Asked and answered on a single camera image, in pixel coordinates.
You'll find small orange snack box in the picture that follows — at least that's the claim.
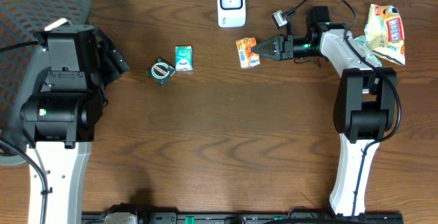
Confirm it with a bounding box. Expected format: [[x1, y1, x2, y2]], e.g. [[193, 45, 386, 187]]
[[235, 38, 260, 69]]

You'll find teal snack pack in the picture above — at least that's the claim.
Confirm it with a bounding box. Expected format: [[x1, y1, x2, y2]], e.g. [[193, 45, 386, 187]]
[[354, 36, 382, 67]]

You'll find small teal snack box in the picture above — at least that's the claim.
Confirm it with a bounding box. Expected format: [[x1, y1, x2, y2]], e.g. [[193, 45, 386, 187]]
[[175, 46, 193, 71]]

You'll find yellow snack chip bag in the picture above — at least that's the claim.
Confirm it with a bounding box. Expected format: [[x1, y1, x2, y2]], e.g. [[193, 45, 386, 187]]
[[364, 4, 405, 66]]

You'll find dark green balm box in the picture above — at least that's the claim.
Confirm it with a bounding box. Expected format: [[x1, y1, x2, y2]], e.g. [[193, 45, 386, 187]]
[[147, 58, 176, 86]]

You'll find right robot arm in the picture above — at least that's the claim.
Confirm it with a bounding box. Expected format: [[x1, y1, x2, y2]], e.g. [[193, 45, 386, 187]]
[[252, 6, 400, 218]]

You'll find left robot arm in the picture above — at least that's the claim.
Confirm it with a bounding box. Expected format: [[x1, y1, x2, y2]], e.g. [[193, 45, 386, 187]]
[[18, 18, 129, 223]]

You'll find white barcode scanner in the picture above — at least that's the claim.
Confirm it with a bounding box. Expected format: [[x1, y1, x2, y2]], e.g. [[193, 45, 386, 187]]
[[217, 0, 246, 27]]

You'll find dark grey plastic basket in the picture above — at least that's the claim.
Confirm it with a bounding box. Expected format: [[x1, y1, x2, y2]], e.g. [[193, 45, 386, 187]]
[[1, 0, 91, 151]]

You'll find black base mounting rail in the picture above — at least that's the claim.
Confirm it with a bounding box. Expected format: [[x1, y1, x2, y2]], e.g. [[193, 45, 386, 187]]
[[81, 209, 404, 224]]

